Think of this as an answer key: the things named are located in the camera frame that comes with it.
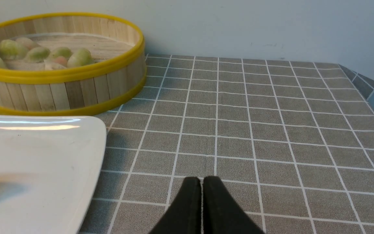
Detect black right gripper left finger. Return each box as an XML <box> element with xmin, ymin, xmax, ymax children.
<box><xmin>150</xmin><ymin>177</ymin><xmax>202</xmax><ymax>234</ymax></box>

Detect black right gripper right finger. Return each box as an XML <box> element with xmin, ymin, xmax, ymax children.
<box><xmin>203</xmin><ymin>176</ymin><xmax>264</xmax><ymax>234</ymax></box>

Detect white square plate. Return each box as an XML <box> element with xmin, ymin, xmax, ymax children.
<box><xmin>0</xmin><ymin>115</ymin><xmax>106</xmax><ymax>234</ymax></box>

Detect grey checkered tablecloth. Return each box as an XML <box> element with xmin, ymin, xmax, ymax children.
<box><xmin>81</xmin><ymin>54</ymin><xmax>374</xmax><ymax>234</ymax></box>

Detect bamboo steamer basket yellow rim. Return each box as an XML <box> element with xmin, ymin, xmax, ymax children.
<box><xmin>0</xmin><ymin>12</ymin><xmax>147</xmax><ymax>116</ymax></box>

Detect green dumpling right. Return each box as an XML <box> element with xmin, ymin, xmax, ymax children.
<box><xmin>67</xmin><ymin>48</ymin><xmax>94</xmax><ymax>68</ymax></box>

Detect pink dumpling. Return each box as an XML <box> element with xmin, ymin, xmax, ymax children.
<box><xmin>52</xmin><ymin>56</ymin><xmax>68</xmax><ymax>68</ymax></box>

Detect green dumpling centre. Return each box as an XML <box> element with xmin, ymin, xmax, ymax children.
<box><xmin>47</xmin><ymin>46</ymin><xmax>72</xmax><ymax>60</ymax></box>

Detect white dumpling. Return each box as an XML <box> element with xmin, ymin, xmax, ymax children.
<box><xmin>44</xmin><ymin>60</ymin><xmax>67</xmax><ymax>71</ymax></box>

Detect green dumpling middle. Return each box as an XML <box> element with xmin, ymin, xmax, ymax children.
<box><xmin>24</xmin><ymin>46</ymin><xmax>51</xmax><ymax>63</ymax></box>

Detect pale dumpling back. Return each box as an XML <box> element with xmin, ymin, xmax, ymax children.
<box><xmin>15</xmin><ymin>37</ymin><xmax>40</xmax><ymax>50</ymax></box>

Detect green dumpling back left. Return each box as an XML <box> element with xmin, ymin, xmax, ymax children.
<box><xmin>0</xmin><ymin>39</ymin><xmax>29</xmax><ymax>60</ymax></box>

